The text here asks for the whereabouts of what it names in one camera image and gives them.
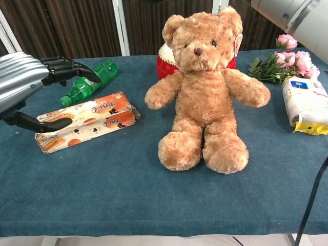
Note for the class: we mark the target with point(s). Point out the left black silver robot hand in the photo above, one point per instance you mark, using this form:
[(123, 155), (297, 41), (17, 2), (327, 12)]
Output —
[(18, 74)]

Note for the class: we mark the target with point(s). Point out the tan plush teddy bear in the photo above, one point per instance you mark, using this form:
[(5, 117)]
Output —
[(205, 97)]

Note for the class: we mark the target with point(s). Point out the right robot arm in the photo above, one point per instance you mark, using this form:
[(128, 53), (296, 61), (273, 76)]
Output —
[(302, 18)]

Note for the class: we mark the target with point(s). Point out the green plastic bottle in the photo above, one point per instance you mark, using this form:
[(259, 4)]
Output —
[(84, 88)]

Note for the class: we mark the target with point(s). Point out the orange biscuit box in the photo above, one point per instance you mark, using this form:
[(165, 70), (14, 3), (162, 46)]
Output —
[(102, 118)]

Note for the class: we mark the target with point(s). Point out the red drum with white head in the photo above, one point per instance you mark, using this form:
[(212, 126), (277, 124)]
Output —
[(166, 68)]

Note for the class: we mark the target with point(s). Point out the blue table cloth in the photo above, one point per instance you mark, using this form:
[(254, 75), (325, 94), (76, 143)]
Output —
[(128, 192)]

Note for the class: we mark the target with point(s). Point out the pink artificial flower bouquet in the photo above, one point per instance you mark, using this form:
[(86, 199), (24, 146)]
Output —
[(287, 64)]

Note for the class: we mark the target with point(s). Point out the white snack packet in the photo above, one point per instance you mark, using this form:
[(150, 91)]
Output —
[(305, 102)]

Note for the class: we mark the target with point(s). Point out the white partition frame post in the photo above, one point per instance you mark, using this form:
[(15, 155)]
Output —
[(7, 36), (121, 25), (220, 5)]

